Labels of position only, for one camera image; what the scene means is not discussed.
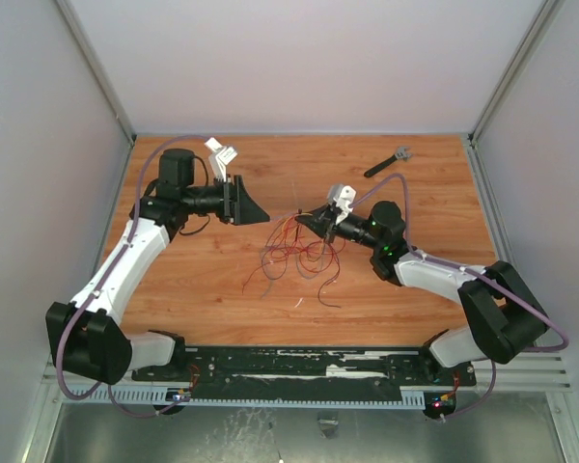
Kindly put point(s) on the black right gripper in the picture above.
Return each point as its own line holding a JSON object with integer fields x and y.
{"x": 330, "y": 223}

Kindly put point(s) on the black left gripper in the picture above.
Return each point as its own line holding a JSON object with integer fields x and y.
{"x": 238, "y": 205}

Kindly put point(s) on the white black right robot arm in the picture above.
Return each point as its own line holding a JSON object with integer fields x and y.
{"x": 503, "y": 318}

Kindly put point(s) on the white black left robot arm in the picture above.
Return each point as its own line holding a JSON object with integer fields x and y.
{"x": 85, "y": 334}

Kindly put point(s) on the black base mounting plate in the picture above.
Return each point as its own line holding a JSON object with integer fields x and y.
{"x": 307, "y": 374}

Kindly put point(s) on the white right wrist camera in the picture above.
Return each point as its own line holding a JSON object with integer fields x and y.
{"x": 342, "y": 197}

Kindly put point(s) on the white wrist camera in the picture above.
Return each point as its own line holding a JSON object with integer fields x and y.
{"x": 220, "y": 157}
{"x": 342, "y": 197}

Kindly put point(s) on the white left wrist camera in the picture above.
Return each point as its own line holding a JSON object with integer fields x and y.
{"x": 220, "y": 157}

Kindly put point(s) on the adjustable wrench black handle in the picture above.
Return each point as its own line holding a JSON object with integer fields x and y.
{"x": 401, "y": 153}

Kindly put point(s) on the aluminium frame rail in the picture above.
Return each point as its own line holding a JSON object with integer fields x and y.
{"x": 533, "y": 372}

